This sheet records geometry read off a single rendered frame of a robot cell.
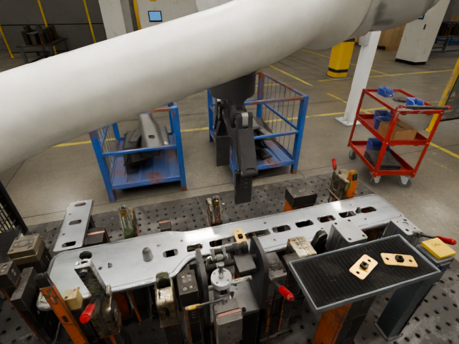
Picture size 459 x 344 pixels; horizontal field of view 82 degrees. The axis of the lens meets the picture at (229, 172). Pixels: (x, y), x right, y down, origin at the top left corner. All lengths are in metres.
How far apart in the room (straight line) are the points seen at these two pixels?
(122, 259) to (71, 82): 0.87
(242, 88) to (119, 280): 0.75
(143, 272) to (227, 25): 0.86
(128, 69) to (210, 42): 0.06
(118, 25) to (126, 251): 7.66
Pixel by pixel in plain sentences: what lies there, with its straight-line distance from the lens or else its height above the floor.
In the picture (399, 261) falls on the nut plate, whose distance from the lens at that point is 0.88.
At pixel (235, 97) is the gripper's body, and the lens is 0.42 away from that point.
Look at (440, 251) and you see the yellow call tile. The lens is 0.98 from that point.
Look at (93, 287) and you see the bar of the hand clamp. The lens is 0.85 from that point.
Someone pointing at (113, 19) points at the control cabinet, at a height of 1.36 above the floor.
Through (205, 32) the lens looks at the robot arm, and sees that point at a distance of 0.21.
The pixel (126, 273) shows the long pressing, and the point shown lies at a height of 1.00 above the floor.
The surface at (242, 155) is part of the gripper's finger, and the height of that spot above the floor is 1.56.
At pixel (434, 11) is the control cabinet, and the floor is 1.51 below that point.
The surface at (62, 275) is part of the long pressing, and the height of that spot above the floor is 1.00.
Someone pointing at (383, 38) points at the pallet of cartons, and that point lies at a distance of 14.25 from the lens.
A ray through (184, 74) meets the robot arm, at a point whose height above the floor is 1.71.
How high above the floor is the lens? 1.76
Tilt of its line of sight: 33 degrees down
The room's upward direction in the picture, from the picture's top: straight up
